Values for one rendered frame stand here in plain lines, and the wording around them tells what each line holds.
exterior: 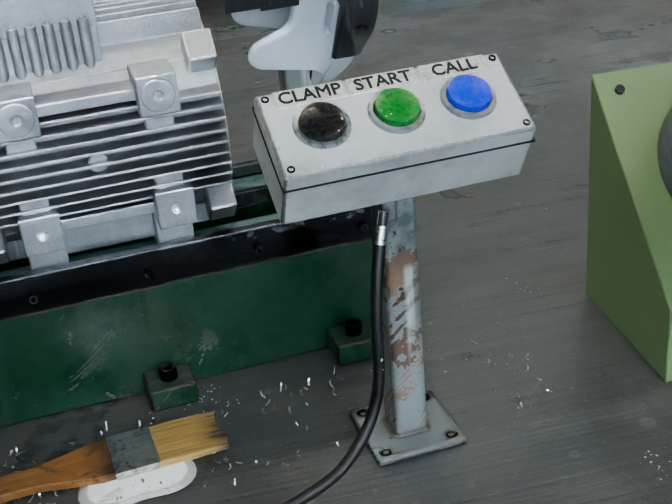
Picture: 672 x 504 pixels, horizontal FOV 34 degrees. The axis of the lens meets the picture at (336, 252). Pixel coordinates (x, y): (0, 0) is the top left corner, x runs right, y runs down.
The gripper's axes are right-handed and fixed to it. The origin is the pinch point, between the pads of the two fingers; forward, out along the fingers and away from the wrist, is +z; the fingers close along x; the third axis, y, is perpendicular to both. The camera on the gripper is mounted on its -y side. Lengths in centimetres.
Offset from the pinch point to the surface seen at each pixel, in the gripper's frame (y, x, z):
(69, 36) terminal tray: 13.3, -17.0, 11.4
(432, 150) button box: -6.2, 3.5, 5.9
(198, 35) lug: 4.2, -15.4, 11.8
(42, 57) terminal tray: 15.5, -16.7, 12.7
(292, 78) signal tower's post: -11, -37, 43
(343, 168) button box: -0.3, 3.5, 5.8
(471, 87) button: -10.2, -0.1, 4.9
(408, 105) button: -5.6, 0.4, 4.9
